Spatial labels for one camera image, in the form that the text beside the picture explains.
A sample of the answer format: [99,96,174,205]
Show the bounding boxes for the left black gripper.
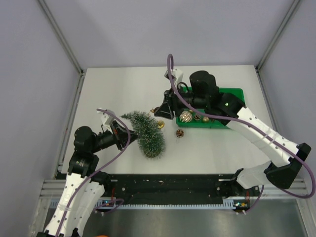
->
[90,120,141,153]

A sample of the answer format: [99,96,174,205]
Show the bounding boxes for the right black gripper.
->
[155,83,207,120]

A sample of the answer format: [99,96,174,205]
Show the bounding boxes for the gold bell ornament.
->
[158,120,165,129]

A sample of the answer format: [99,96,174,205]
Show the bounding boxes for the pine cone ornament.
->
[175,129,184,138]
[194,113,201,121]

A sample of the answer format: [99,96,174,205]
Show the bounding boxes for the small green christmas tree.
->
[121,111,166,158]

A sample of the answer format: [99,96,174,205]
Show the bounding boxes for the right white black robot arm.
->
[154,69,311,196]

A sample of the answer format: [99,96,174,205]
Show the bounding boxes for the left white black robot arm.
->
[37,120,138,237]

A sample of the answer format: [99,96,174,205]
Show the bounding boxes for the large silver gold bauble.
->
[179,111,193,123]

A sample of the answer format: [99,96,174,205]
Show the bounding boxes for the green plastic tray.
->
[176,87,245,129]

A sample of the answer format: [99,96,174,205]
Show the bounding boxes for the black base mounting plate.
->
[103,174,259,205]

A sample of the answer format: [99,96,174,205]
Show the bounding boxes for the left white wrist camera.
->
[97,108,115,132]

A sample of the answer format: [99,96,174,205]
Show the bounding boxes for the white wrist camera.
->
[97,108,115,132]
[171,68,184,87]

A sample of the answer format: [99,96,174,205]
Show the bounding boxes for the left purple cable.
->
[54,108,131,237]

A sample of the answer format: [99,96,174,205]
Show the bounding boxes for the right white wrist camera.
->
[171,68,184,87]

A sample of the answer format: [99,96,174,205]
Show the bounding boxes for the left aluminium frame post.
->
[36,0,84,76]

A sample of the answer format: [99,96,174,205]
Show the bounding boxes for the aluminium frame post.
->
[255,0,303,73]
[36,0,84,76]

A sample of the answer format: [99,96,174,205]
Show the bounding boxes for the grey slotted cable duct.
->
[49,199,250,210]

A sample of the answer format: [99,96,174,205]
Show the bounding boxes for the right aluminium frame post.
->
[255,0,303,73]

